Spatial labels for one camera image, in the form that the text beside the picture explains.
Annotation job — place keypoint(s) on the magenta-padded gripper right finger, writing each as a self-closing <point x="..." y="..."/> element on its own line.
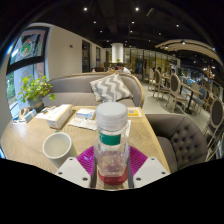
<point x="150" y="170"/>

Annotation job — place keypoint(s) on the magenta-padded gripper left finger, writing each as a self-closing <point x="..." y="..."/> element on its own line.
<point x="74" y="171"/>

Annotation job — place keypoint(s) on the clear plastic water bottle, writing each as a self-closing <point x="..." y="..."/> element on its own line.
<point x="111" y="146"/>

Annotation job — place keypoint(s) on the pale green mug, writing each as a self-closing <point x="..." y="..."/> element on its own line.
<point x="56" y="146"/>

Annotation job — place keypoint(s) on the flat round red coaster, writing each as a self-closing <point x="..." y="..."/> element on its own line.
<point x="111" y="180"/>

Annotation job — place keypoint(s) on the grey tufted armchair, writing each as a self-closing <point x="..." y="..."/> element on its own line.
<point x="181" y="140"/>

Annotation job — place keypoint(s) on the white paper napkin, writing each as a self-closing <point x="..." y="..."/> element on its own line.
<point x="128" y="128"/>

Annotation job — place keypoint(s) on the white printed leaflet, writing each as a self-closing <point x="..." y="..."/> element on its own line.
<point x="81" y="124"/>

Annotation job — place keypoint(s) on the beige tissue box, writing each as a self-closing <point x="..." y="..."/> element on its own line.
<point x="59" y="116"/>

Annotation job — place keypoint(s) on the blue white tissue pack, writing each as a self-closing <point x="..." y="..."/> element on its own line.
<point x="86" y="113"/>

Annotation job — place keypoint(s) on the yellow table card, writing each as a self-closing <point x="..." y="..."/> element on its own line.
<point x="134" y="112"/>

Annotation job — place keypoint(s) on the grey upholstered sofa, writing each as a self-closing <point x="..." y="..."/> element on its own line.
<point x="70" y="86"/>

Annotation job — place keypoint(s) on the group of dining chairs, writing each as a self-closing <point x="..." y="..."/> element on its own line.
<point x="175" y="86"/>

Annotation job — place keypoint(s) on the green potted plant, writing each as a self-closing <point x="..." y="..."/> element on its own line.
<point x="33" y="89"/>

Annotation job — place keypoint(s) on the grey chevron cushion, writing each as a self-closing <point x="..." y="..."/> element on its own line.
<point x="110" y="87"/>

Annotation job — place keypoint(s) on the person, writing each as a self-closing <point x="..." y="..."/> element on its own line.
<point x="123" y="69"/>

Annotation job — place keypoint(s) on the group of ceiling lights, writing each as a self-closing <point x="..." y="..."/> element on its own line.
<point x="137" y="9"/>

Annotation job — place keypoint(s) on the wooden pedestal table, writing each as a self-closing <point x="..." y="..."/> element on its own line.
<point x="190" y="95"/>

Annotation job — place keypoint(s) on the framed wall poster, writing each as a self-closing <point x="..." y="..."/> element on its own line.
<point x="28" y="46"/>

